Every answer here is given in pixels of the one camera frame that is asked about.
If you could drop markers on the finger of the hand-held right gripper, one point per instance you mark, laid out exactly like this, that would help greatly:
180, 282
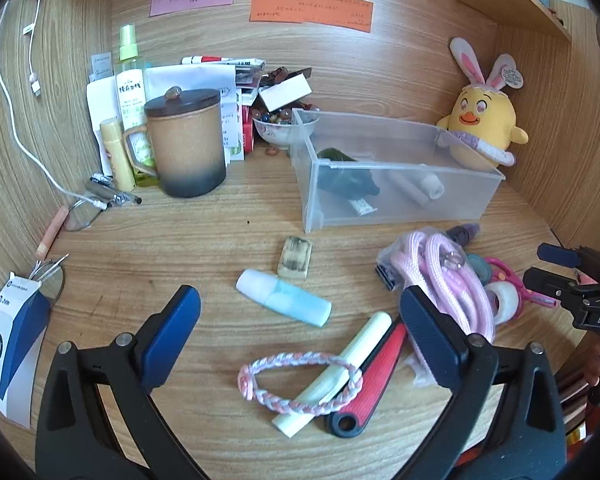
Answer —
555, 255
542, 280

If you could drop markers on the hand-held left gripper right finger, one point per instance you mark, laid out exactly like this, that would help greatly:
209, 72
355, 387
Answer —
425, 332

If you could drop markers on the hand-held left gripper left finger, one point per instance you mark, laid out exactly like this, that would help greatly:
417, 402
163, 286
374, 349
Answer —
172, 332

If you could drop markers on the pink scissors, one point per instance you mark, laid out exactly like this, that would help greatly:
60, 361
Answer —
520, 282

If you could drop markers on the clear tape roll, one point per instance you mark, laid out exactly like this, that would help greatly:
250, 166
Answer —
502, 302

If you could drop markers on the pale green white tube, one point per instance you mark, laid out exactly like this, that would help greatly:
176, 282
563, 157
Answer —
365, 340

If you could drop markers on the small blue packet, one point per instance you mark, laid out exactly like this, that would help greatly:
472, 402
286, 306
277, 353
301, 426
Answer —
386, 276

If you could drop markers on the purple small bottle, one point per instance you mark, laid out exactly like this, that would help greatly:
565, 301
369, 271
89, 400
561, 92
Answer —
462, 234

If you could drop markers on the light blue and white tube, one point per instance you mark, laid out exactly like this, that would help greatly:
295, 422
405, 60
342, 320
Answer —
285, 297

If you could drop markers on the beige eraser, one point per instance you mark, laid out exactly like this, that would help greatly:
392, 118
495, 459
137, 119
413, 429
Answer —
295, 257

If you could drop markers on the clear plastic drawer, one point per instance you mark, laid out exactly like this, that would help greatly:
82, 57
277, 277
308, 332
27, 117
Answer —
330, 195

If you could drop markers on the person's right hand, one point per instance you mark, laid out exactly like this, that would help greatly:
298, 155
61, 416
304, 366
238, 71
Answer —
599, 365

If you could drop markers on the clear plastic wrapper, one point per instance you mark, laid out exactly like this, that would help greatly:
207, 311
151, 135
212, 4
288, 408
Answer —
422, 367

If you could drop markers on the small white tube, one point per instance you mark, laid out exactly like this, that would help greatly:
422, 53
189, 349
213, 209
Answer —
364, 206

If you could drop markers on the white roll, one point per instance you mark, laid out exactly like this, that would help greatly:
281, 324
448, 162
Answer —
415, 187

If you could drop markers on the eyeglasses with pink temple tips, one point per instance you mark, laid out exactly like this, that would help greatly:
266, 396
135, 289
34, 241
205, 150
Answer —
82, 215

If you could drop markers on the bundle of metal pens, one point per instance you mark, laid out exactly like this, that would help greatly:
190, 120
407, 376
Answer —
112, 192

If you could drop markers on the yellow chick plush toy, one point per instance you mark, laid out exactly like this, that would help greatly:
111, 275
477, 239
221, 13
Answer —
485, 115

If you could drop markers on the white and blue box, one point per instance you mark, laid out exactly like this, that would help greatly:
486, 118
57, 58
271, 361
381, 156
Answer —
10, 350

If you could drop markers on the dark green pouch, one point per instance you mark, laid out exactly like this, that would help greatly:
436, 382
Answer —
345, 180

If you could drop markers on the small yellow tube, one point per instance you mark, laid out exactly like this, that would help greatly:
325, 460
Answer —
116, 155

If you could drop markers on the brown ceramic mug with lid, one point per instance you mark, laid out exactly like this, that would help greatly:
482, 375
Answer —
185, 145

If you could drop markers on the brown bead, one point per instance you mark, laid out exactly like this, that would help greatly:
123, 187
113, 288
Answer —
272, 151

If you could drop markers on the red small box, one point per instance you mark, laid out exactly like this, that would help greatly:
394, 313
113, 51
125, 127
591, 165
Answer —
247, 130

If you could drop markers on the bowl of beads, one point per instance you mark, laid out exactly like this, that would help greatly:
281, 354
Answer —
275, 127

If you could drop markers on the green spray bottle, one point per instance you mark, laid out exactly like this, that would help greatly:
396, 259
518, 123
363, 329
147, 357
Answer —
130, 85

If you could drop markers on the stack of white papers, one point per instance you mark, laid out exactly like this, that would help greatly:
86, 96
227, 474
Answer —
190, 77

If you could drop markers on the small white box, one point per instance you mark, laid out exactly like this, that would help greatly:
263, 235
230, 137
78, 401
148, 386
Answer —
285, 91

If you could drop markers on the dark foil packets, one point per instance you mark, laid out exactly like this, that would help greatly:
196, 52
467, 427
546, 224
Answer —
252, 75

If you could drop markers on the red and white marker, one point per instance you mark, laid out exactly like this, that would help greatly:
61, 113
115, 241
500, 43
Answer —
215, 59

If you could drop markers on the orange paper note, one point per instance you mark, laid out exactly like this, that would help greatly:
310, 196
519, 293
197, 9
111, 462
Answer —
310, 10

